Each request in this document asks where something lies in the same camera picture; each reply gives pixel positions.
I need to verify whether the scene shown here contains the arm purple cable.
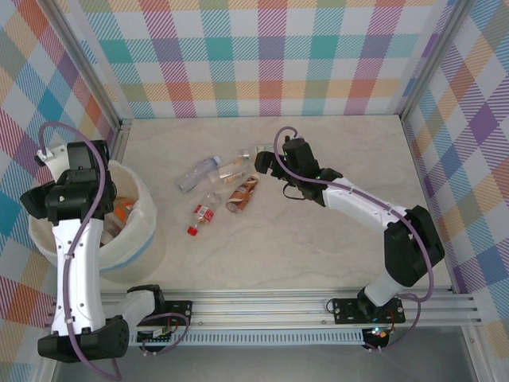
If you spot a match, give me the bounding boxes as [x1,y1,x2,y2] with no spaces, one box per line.
[37,121,191,382]
[274,126,437,353]

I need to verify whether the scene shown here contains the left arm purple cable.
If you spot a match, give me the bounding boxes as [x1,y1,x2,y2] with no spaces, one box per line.
[37,121,191,382]

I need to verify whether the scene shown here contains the clear bottle orange print label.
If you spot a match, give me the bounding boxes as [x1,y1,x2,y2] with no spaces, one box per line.
[208,160,248,187]

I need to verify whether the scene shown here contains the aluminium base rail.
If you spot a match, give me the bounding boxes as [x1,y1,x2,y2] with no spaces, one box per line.
[42,286,483,332]

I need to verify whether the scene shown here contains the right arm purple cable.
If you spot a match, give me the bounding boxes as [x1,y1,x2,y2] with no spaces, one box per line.
[274,126,437,353]

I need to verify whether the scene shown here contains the clear bottle pale blue cap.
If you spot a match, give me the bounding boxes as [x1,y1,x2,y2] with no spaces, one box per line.
[176,155,222,194]

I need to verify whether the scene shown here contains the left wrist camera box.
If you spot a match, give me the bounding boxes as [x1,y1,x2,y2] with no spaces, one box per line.
[37,144,68,169]

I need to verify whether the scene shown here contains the orange label bottle brown cap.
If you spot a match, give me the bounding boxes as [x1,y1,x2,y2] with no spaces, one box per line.
[112,197,135,224]

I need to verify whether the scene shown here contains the red label bottle red cap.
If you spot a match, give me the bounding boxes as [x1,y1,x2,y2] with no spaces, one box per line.
[186,192,223,237]

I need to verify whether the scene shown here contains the slotted grey cable duct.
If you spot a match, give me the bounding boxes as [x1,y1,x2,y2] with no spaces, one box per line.
[126,331,367,348]

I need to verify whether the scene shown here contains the white bin with plastic liner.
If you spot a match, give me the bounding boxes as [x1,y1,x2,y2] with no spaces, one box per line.
[27,158,167,284]

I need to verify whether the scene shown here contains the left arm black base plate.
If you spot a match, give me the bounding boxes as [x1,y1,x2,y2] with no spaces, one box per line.
[158,299,195,328]

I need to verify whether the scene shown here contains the grey metal panel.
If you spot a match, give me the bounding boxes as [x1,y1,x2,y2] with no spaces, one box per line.
[51,344,478,382]

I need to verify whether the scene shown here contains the aluminium frame post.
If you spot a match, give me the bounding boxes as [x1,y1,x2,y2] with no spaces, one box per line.
[398,0,477,120]
[46,0,134,134]

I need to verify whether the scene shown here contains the aluminium side rail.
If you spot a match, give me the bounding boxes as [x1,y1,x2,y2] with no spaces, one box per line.
[107,118,134,168]

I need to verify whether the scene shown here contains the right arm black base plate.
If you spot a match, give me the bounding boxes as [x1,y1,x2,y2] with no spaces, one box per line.
[331,297,407,326]

